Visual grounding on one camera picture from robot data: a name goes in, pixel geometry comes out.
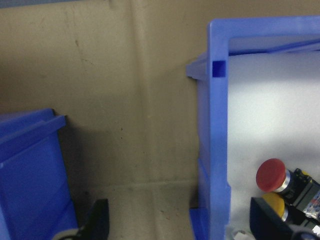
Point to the blue plastic storage bin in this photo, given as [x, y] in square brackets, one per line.
[217, 125]
[30, 175]

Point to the white foam bin liner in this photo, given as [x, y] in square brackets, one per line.
[262, 112]

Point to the red mushroom push button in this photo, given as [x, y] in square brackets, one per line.
[271, 176]

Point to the yellow push button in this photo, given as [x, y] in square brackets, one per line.
[275, 203]

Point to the white plastic part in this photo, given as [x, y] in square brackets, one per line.
[240, 234]

